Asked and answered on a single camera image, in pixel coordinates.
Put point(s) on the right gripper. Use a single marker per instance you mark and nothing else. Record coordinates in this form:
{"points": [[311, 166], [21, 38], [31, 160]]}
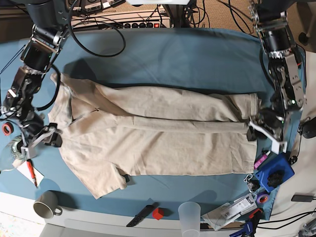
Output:
{"points": [[37, 132]]}

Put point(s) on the black computer mouse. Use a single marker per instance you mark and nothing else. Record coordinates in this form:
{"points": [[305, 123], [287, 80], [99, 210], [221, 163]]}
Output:
{"points": [[308, 129]]}

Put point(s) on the black cable ties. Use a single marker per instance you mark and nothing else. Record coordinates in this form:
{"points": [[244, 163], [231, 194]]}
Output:
{"points": [[12, 59]]}

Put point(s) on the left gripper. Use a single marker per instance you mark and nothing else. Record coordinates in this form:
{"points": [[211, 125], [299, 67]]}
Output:
{"points": [[267, 123]]}

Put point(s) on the white paper note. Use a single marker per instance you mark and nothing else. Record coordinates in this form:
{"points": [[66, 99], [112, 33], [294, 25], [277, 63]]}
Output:
{"points": [[28, 170]]}

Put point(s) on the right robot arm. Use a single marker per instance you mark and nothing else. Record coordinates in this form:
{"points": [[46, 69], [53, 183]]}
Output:
{"points": [[48, 35]]}

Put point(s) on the blue case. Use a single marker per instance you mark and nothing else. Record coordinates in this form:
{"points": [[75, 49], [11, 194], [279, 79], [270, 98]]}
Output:
{"points": [[274, 173]]}

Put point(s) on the red cube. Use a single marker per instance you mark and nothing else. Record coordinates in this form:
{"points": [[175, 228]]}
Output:
{"points": [[158, 213]]}

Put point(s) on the clear tape roll with holder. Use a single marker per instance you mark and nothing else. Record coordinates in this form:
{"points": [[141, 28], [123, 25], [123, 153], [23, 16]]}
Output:
{"points": [[14, 154]]}

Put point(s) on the blue black clamp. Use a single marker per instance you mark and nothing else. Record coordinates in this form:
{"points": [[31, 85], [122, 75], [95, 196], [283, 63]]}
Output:
{"points": [[249, 228]]}

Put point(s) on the black phone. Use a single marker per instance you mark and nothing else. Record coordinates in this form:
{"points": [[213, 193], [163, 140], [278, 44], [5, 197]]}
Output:
{"points": [[303, 198]]}

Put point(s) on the power strip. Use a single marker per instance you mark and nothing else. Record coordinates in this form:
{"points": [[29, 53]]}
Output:
{"points": [[149, 24]]}

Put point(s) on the packaged item card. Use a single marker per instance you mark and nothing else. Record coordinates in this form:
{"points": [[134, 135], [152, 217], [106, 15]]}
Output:
{"points": [[229, 212]]}

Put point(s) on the beige T-shirt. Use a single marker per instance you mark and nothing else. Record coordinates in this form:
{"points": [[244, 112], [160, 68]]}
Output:
{"points": [[108, 133]]}

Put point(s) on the keyring with carabiner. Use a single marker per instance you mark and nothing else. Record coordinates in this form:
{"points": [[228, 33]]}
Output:
{"points": [[252, 184]]}

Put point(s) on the red pen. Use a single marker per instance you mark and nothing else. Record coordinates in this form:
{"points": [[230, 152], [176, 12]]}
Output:
{"points": [[32, 173]]}

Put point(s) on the grey ceramic mug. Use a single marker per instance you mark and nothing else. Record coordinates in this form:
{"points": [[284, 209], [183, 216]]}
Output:
{"points": [[46, 206]]}

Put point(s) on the purple tape roll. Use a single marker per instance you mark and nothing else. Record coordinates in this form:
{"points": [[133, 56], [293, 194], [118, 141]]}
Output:
{"points": [[262, 197]]}

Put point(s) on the purple glue tube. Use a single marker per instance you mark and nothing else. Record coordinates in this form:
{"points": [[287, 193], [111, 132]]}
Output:
{"points": [[264, 155]]}

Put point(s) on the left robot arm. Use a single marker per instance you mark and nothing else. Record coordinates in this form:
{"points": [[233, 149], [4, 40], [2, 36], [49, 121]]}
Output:
{"points": [[277, 43]]}

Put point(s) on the translucent plastic cup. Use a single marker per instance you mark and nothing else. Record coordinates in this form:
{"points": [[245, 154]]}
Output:
{"points": [[189, 217]]}

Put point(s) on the red tape roll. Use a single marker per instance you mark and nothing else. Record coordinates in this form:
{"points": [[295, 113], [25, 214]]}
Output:
{"points": [[7, 128]]}

